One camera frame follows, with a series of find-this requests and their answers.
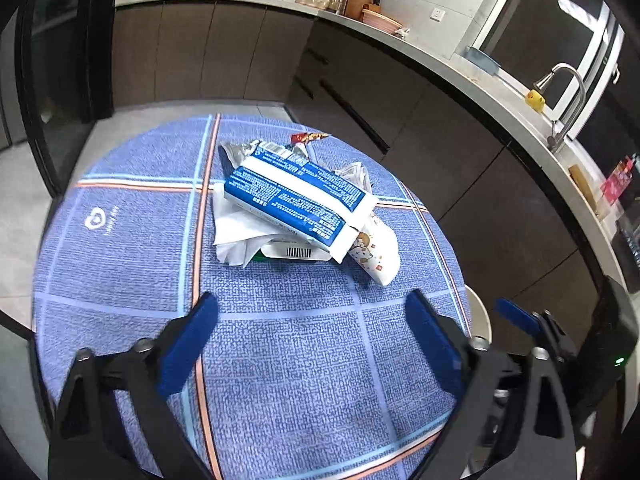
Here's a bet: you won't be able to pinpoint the blue and white paper box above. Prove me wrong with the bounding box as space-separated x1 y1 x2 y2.
224 141 378 262

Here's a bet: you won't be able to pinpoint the red snack wrapper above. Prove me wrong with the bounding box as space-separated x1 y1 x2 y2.
290 132 330 145

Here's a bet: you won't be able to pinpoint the white cartoon paper cup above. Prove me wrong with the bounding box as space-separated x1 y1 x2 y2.
348 212 400 286

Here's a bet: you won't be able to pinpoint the white round trash bin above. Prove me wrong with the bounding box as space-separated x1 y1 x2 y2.
465 285 492 344

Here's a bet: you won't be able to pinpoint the dark kitchen cabinets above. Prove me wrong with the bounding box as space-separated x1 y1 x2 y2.
112 0 616 351

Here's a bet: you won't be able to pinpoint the chrome kitchen faucet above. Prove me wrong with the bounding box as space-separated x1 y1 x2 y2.
533 63 587 154

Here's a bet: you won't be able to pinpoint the pink soap bottle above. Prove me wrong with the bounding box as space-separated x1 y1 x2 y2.
600 154 637 205

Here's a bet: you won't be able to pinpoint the white countertop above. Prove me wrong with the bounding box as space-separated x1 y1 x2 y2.
114 0 640 311

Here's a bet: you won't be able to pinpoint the blue checked tablecloth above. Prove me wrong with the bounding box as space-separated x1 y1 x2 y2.
32 114 472 479

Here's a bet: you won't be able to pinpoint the yellow rubber duck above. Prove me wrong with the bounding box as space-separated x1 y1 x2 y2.
525 89 546 114

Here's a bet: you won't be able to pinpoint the blue dish tray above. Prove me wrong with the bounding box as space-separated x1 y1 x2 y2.
463 46 500 76

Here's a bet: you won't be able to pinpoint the pink bowl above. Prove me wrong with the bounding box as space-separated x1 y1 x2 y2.
360 9 402 35

